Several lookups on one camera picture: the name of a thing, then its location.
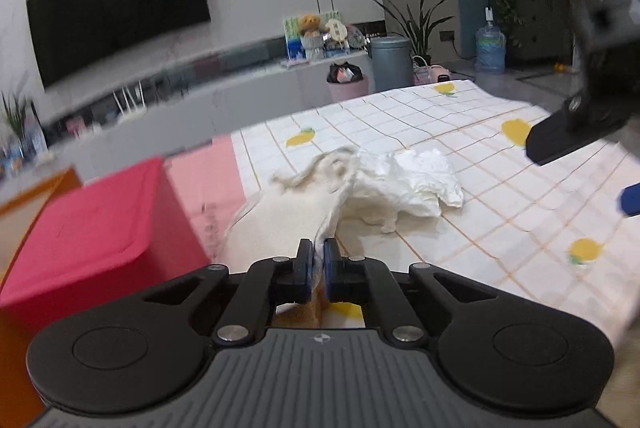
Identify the grey trash can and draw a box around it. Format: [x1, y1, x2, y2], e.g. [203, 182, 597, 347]
[369, 34, 414, 94]

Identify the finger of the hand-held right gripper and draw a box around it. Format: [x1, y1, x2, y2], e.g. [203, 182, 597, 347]
[618, 181, 640, 217]
[524, 94, 635, 167]

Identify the black wall television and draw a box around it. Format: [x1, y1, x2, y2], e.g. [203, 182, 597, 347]
[25, 0, 212, 91]

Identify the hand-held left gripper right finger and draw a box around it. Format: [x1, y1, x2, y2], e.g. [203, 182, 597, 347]
[322, 238, 502, 346]

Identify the small woven basket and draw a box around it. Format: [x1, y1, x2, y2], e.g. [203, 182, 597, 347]
[410, 56, 432, 87]

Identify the beige drawstring bag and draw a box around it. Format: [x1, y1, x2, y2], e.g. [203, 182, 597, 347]
[217, 146, 362, 329]

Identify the blue water jug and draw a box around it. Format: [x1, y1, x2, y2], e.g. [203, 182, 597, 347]
[474, 24, 507, 74]

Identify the white router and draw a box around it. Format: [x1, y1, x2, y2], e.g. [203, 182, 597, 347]
[111, 84, 150, 117]

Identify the pink bin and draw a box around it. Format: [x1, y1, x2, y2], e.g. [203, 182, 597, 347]
[326, 62, 371, 104]

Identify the red box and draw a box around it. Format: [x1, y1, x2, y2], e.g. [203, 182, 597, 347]
[0, 157, 212, 323]

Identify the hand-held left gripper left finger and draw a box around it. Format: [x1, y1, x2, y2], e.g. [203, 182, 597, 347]
[141, 238, 316, 348]

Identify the clear water bottle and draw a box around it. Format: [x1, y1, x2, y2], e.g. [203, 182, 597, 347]
[27, 115, 49, 155]

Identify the tall leafy potted plant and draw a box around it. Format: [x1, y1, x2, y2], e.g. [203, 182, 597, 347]
[372, 0, 457, 64]

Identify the white cloth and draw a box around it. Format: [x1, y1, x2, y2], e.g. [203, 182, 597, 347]
[312, 147, 465, 269]

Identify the dark cabinet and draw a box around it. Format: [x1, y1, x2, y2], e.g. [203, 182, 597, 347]
[500, 0, 577, 61]

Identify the teddy bear toy display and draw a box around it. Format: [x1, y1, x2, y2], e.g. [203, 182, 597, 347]
[281, 9, 370, 61]

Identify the white marble television console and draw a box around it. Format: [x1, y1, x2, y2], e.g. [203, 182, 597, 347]
[42, 35, 373, 181]

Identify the checked lemon print tablecloth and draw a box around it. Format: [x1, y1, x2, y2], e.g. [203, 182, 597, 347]
[230, 78, 640, 349]

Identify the green plant in glass vase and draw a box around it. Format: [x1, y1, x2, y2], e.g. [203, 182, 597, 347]
[0, 88, 32, 161]

